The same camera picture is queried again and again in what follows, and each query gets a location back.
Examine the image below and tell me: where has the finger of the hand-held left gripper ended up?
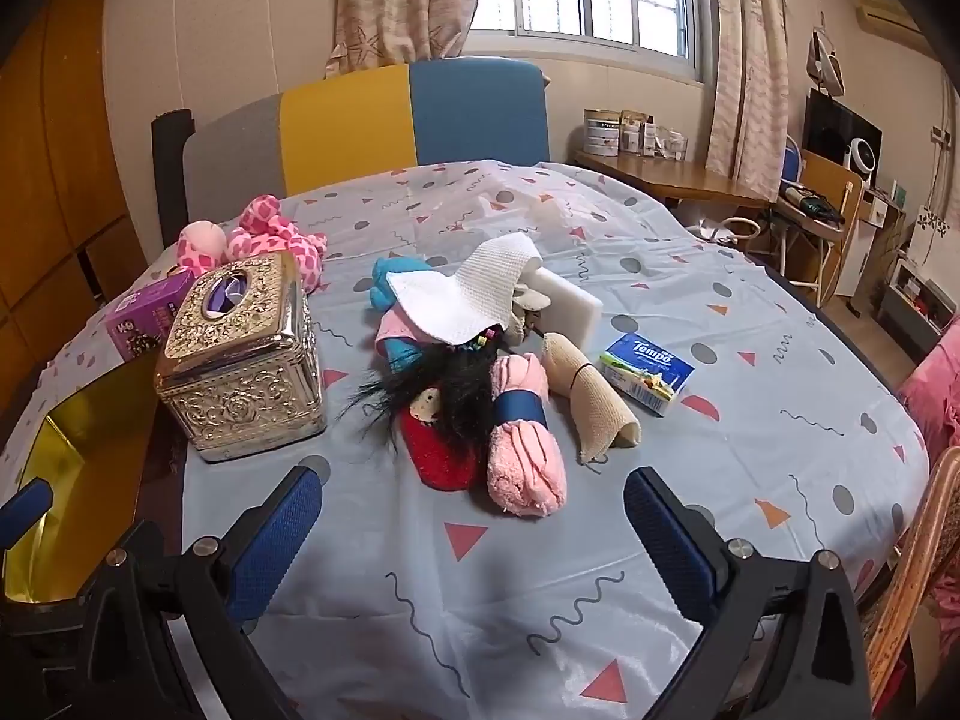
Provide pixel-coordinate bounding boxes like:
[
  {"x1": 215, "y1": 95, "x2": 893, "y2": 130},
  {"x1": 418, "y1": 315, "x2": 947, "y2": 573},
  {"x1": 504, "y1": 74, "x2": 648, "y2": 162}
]
[{"x1": 0, "y1": 478, "x2": 55, "y2": 552}]

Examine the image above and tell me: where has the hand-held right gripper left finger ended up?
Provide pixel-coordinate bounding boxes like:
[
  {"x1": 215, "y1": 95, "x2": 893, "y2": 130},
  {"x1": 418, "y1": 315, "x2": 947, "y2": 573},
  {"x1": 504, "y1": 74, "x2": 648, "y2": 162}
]
[{"x1": 75, "y1": 465, "x2": 325, "y2": 720}]

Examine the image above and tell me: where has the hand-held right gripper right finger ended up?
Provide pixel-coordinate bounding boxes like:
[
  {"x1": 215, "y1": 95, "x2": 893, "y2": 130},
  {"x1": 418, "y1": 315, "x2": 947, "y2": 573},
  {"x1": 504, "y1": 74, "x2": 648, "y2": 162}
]
[{"x1": 622, "y1": 465, "x2": 875, "y2": 720}]

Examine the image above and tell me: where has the blue tissue packet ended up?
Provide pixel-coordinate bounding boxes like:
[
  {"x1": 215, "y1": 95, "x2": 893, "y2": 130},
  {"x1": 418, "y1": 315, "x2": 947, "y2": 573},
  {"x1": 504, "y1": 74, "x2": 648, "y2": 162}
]
[{"x1": 598, "y1": 331, "x2": 697, "y2": 419}]

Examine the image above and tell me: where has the red fuzzy sock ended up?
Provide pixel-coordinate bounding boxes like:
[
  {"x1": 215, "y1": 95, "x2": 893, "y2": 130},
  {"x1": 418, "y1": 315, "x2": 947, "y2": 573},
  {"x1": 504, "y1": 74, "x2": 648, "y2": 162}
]
[{"x1": 397, "y1": 405, "x2": 481, "y2": 492}]

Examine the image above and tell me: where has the black haired doll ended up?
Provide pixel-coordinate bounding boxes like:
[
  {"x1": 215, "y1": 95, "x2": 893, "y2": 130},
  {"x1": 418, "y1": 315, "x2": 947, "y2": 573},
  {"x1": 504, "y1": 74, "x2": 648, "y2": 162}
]
[{"x1": 337, "y1": 326, "x2": 511, "y2": 458}]

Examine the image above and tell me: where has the white foam block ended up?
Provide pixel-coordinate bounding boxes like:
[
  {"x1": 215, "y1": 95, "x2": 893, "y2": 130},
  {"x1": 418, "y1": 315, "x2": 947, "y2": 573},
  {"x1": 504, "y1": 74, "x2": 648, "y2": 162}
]
[{"x1": 525, "y1": 266, "x2": 605, "y2": 353}]

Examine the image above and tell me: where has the blue plush towel toy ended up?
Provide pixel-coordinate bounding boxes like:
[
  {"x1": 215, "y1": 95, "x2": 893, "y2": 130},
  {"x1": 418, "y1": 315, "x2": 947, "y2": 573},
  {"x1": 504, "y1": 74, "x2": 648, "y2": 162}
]
[{"x1": 367, "y1": 255, "x2": 440, "y2": 376}]

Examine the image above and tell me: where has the ornate metallic tissue box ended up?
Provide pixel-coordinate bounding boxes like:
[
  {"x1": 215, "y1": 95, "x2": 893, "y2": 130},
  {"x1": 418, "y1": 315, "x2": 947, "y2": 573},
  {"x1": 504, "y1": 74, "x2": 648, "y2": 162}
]
[{"x1": 154, "y1": 251, "x2": 329, "y2": 464}]

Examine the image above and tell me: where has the patterned light blue tablecloth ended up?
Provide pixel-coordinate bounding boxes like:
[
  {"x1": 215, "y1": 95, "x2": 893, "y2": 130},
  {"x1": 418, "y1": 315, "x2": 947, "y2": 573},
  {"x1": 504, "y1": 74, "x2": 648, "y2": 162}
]
[{"x1": 0, "y1": 159, "x2": 931, "y2": 720}]

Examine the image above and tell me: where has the pink rolled towel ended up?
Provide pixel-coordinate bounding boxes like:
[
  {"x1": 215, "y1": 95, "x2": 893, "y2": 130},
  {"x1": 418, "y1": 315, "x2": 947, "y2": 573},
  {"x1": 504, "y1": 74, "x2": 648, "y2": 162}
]
[{"x1": 486, "y1": 352, "x2": 569, "y2": 518}]

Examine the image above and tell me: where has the beige bandage roll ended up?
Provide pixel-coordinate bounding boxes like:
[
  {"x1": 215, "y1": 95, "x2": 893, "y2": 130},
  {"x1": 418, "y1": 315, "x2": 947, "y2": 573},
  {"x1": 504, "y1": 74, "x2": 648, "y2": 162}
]
[{"x1": 541, "y1": 331, "x2": 643, "y2": 466}]

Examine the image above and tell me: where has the purple cardboard box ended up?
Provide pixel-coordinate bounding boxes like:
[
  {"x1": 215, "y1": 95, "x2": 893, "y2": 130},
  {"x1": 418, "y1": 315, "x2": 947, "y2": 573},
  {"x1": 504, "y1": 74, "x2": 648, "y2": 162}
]
[{"x1": 103, "y1": 268, "x2": 197, "y2": 361}]

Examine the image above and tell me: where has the wicker chair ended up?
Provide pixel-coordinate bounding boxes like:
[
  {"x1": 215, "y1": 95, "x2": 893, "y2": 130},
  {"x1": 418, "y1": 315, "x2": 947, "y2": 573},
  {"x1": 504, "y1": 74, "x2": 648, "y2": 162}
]
[{"x1": 862, "y1": 446, "x2": 960, "y2": 706}]

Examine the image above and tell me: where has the pink spotted plush toy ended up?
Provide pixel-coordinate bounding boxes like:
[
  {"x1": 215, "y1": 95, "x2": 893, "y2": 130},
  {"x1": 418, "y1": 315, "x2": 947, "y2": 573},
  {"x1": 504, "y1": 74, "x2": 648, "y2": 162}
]
[{"x1": 176, "y1": 195, "x2": 331, "y2": 293}]

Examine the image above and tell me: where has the pink bedding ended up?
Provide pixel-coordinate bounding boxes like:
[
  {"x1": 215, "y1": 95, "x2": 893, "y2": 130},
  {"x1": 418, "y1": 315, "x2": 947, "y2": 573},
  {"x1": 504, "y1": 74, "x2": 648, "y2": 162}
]
[{"x1": 896, "y1": 315, "x2": 960, "y2": 466}]

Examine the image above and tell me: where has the white knitted hat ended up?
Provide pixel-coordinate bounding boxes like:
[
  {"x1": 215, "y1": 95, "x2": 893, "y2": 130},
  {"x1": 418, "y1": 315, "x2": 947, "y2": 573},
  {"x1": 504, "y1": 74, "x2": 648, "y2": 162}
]
[{"x1": 386, "y1": 232, "x2": 542, "y2": 346}]

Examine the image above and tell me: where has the grey shelf unit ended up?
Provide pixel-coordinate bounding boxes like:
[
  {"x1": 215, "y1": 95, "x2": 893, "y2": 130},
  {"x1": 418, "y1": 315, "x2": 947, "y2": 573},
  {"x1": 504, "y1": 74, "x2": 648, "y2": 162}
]
[{"x1": 877, "y1": 255, "x2": 957, "y2": 365}]

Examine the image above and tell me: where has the wooden wardrobe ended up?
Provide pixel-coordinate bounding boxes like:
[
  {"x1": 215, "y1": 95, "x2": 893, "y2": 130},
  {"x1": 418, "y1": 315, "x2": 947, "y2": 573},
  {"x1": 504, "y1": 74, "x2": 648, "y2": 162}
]
[{"x1": 0, "y1": 0, "x2": 151, "y2": 361}]

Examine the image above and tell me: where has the wooden desk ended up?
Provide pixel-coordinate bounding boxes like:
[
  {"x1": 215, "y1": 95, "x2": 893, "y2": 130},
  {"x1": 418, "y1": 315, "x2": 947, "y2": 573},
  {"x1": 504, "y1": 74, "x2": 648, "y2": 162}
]
[{"x1": 574, "y1": 148, "x2": 770, "y2": 211}]

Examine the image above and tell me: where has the black armrest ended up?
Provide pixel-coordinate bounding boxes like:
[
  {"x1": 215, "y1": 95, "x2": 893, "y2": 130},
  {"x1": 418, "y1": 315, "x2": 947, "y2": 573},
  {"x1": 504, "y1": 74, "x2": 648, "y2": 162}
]
[{"x1": 151, "y1": 109, "x2": 196, "y2": 248}]

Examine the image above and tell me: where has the wooden folding chair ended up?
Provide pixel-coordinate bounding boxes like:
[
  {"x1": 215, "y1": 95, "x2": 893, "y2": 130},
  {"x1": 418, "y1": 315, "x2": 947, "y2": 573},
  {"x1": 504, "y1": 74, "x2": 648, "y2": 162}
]
[{"x1": 765, "y1": 135, "x2": 863, "y2": 308}]

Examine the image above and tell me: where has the clear plastic container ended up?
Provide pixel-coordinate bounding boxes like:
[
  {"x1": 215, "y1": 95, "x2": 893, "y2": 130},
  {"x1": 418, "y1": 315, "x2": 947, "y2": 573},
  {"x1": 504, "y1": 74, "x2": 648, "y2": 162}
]
[{"x1": 645, "y1": 124, "x2": 689, "y2": 160}]

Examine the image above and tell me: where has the grey yellow blue sofa backrest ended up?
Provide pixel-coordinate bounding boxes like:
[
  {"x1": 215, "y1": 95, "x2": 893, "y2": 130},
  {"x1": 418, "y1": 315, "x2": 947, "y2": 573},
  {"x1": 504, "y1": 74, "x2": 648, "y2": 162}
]
[{"x1": 182, "y1": 58, "x2": 552, "y2": 222}]

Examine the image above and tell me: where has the milk powder can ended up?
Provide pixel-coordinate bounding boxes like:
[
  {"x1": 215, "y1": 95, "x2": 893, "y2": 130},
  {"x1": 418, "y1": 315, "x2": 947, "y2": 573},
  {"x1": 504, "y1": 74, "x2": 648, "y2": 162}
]
[{"x1": 583, "y1": 109, "x2": 623, "y2": 158}]

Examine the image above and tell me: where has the white round fan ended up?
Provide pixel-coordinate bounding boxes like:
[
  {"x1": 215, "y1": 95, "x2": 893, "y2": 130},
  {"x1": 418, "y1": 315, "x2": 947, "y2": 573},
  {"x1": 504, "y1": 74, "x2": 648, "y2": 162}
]
[{"x1": 844, "y1": 136, "x2": 882, "y2": 188}]

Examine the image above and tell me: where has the black monitor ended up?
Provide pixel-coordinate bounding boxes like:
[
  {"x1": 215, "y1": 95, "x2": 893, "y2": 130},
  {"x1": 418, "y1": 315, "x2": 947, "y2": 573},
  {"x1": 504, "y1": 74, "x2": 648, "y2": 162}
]
[{"x1": 802, "y1": 88, "x2": 882, "y2": 173}]

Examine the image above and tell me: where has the beige pink patterned curtain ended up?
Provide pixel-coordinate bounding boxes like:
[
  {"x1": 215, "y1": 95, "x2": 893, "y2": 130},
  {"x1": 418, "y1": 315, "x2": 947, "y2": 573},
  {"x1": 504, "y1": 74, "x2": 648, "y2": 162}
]
[{"x1": 705, "y1": 0, "x2": 792, "y2": 182}]

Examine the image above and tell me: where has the beige starfish print curtain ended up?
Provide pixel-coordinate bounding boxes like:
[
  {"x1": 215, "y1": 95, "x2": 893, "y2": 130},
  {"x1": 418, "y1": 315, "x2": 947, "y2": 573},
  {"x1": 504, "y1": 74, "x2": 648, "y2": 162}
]
[{"x1": 326, "y1": 0, "x2": 488, "y2": 77}]

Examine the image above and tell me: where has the air conditioner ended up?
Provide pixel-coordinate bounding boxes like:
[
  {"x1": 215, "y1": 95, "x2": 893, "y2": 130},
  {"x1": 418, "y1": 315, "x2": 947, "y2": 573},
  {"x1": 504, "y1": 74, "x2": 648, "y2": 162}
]
[{"x1": 857, "y1": 0, "x2": 923, "y2": 37}]

